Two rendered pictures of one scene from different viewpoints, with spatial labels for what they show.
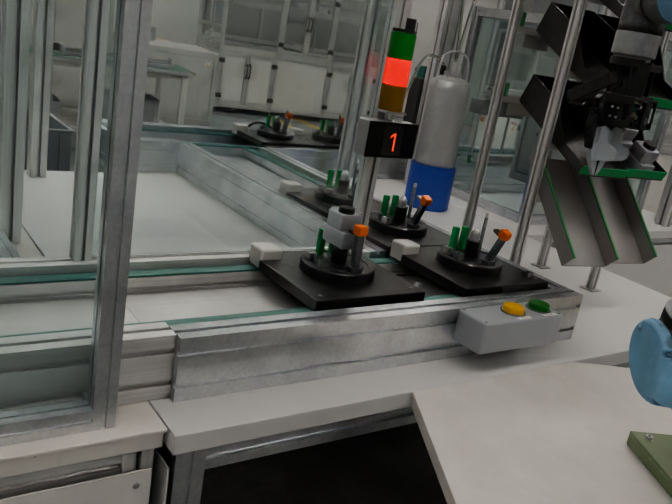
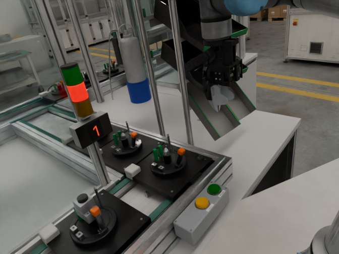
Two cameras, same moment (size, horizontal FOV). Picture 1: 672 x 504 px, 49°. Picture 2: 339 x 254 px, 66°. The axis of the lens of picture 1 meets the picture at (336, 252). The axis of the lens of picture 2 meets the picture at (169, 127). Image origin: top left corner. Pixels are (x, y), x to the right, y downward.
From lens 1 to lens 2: 0.74 m
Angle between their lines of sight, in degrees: 14
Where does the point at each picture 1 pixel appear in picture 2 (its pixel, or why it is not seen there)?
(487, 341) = (195, 237)
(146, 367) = not seen: outside the picture
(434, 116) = (127, 60)
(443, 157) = (139, 76)
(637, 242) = (244, 103)
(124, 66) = not seen: outside the picture
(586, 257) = (224, 128)
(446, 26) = (115, 9)
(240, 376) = not seen: outside the picture
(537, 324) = (217, 204)
